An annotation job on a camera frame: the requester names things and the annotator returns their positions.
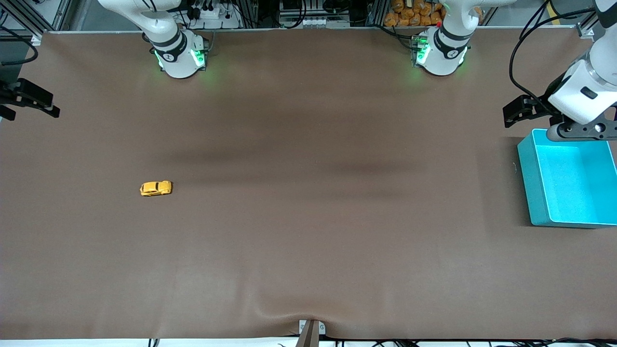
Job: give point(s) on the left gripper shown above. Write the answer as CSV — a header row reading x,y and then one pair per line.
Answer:
x,y
538,106

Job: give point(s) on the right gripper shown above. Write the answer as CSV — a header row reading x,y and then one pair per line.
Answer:
x,y
19,93

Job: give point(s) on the yellow beetle toy car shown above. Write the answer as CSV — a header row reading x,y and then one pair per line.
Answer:
x,y
155,189

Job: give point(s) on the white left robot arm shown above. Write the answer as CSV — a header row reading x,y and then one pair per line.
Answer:
x,y
446,55

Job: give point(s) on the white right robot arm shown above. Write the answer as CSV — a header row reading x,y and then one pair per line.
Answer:
x,y
178,58

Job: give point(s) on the teal plastic bin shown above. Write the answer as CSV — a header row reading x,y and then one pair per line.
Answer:
x,y
573,188

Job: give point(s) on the orange toy pile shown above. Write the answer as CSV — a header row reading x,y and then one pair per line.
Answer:
x,y
409,17

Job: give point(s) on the white power strip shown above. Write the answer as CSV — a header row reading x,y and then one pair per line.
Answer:
x,y
217,21

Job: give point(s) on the white connector block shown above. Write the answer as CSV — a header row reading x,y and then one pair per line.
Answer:
x,y
314,21

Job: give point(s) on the brown table mat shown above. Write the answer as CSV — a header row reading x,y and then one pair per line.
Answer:
x,y
308,217

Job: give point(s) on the metal table clamp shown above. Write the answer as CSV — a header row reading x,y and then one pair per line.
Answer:
x,y
311,335

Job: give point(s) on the metal corner bracket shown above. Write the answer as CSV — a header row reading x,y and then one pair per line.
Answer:
x,y
586,33
36,40

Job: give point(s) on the aluminium extrusion frame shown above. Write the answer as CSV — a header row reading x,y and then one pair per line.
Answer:
x,y
248,12

